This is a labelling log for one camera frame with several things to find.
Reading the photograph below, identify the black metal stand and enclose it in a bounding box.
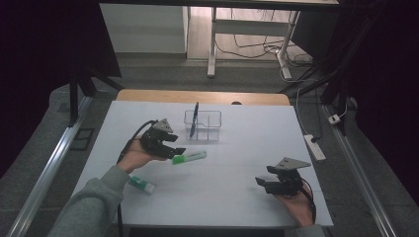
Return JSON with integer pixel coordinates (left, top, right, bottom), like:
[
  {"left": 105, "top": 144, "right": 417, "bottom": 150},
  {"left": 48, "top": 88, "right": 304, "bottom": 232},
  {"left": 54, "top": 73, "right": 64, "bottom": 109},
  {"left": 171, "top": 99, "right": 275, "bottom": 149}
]
[
  {"left": 278, "top": 0, "right": 388, "bottom": 136},
  {"left": 66, "top": 63, "right": 126, "bottom": 128}
]

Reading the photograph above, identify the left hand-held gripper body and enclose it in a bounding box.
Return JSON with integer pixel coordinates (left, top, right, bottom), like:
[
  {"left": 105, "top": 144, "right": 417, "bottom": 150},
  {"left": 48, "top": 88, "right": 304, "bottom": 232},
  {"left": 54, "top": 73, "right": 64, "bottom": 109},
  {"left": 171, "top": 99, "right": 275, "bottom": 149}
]
[{"left": 139, "top": 118, "right": 176, "bottom": 160}]

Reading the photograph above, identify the white power strip cable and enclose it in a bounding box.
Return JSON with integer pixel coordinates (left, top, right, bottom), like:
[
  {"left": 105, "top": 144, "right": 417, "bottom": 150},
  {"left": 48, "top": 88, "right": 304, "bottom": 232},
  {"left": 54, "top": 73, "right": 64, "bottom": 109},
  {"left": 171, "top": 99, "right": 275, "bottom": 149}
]
[{"left": 294, "top": 86, "right": 310, "bottom": 136}]

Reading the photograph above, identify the white desk frame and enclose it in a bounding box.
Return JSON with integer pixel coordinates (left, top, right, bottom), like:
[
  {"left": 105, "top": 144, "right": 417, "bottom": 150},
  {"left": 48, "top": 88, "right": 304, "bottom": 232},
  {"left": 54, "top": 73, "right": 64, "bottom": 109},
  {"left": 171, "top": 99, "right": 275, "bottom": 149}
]
[{"left": 207, "top": 6, "right": 301, "bottom": 81}]

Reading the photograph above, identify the green highlighter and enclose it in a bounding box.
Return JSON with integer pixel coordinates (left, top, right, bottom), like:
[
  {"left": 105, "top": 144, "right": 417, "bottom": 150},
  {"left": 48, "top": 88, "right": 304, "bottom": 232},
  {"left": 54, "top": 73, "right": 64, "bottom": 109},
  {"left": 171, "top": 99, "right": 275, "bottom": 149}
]
[{"left": 171, "top": 150, "right": 209, "bottom": 166}]

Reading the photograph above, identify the white power strip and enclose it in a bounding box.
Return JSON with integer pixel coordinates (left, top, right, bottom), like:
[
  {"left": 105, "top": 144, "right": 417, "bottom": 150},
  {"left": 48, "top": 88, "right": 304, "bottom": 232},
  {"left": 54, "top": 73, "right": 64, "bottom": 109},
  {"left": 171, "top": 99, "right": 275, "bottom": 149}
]
[{"left": 302, "top": 133, "right": 327, "bottom": 162}]

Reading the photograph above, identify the white panel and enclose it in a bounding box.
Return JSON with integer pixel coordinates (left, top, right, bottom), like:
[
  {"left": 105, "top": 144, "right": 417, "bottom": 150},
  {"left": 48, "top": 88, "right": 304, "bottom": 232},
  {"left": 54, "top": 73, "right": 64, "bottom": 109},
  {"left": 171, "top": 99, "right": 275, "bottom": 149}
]
[{"left": 99, "top": 3, "right": 191, "bottom": 54}]

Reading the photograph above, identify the aluminium rail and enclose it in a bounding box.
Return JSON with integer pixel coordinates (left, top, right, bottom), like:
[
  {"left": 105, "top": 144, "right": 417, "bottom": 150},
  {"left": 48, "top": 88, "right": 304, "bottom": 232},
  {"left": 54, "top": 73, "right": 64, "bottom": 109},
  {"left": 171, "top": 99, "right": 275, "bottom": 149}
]
[
  {"left": 5, "top": 95, "right": 94, "bottom": 237},
  {"left": 321, "top": 104, "right": 400, "bottom": 237}
]

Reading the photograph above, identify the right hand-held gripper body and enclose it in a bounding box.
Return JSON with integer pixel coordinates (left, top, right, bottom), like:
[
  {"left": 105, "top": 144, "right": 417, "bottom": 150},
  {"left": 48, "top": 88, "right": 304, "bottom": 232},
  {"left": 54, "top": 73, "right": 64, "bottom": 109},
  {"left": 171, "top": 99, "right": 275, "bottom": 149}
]
[{"left": 265, "top": 156, "right": 312, "bottom": 198}]

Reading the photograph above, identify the dark curtain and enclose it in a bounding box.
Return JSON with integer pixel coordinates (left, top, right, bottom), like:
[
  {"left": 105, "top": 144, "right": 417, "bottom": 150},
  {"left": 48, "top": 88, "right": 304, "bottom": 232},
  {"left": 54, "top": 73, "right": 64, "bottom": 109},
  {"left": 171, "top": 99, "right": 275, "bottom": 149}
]
[
  {"left": 342, "top": 0, "right": 419, "bottom": 206},
  {"left": 0, "top": 0, "right": 123, "bottom": 181}
]

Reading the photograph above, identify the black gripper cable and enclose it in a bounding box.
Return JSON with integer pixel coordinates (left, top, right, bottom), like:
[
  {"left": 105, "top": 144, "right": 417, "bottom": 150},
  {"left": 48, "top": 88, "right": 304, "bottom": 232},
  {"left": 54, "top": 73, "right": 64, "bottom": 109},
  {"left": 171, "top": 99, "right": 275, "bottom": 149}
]
[
  {"left": 299, "top": 177, "right": 318, "bottom": 222},
  {"left": 116, "top": 119, "right": 159, "bottom": 237}
]

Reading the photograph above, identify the person's right hand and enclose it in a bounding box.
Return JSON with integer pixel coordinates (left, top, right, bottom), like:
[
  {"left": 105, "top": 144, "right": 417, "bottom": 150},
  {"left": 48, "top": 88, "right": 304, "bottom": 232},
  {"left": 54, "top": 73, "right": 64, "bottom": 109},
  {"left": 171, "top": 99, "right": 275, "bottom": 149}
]
[{"left": 274, "top": 182, "right": 316, "bottom": 228}]

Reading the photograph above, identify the clear plastic pen organizer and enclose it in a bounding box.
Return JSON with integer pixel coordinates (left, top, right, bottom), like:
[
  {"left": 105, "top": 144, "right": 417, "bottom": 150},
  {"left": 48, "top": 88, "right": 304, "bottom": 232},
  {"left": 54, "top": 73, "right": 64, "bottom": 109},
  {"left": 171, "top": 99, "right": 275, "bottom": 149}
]
[{"left": 183, "top": 110, "right": 222, "bottom": 143}]

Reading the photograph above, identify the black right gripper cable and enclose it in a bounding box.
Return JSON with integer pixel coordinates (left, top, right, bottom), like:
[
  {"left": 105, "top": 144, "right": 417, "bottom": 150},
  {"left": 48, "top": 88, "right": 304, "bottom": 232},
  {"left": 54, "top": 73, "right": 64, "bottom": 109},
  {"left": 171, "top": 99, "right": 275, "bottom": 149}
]
[{"left": 299, "top": 177, "right": 318, "bottom": 222}]

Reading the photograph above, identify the black floor plate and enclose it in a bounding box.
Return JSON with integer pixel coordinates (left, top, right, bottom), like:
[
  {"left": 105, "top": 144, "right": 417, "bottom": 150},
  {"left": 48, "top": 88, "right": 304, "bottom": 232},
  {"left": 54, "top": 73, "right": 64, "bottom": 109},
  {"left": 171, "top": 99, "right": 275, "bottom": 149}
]
[{"left": 69, "top": 127, "right": 96, "bottom": 152}]

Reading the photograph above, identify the tangle of floor cables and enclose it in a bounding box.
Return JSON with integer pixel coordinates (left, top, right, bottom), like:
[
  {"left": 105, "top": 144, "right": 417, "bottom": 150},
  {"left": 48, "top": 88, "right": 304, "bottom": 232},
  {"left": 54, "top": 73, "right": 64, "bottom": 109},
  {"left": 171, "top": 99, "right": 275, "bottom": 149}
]
[{"left": 215, "top": 9, "right": 314, "bottom": 68}]

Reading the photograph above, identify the wooden table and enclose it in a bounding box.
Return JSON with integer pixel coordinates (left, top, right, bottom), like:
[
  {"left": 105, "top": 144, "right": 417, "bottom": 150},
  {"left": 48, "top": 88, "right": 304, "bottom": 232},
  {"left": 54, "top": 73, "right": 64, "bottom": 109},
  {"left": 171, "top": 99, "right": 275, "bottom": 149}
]
[{"left": 115, "top": 88, "right": 292, "bottom": 107}]

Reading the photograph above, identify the black plug with cable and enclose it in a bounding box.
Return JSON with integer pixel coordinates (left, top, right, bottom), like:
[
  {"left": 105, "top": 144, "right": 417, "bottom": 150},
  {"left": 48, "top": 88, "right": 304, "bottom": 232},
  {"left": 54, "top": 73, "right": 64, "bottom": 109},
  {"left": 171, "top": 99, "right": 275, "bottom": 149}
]
[{"left": 309, "top": 86, "right": 323, "bottom": 144}]

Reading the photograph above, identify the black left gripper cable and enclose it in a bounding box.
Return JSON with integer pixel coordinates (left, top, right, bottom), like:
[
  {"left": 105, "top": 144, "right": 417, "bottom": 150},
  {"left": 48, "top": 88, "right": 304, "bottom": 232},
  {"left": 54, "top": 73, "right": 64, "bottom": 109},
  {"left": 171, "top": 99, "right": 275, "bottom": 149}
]
[{"left": 116, "top": 119, "right": 159, "bottom": 237}]

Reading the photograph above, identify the person's left hand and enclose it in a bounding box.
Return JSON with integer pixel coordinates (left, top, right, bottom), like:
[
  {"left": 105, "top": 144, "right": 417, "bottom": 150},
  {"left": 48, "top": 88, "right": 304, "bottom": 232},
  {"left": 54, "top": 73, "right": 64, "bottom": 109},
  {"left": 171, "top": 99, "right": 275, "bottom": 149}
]
[{"left": 117, "top": 135, "right": 168, "bottom": 175}]

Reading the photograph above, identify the blue pen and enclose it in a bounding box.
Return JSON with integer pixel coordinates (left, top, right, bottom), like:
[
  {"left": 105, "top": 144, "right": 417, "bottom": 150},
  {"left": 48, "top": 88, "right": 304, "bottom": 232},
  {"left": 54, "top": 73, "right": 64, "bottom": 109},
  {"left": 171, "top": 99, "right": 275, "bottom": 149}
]
[{"left": 189, "top": 101, "right": 201, "bottom": 139}]

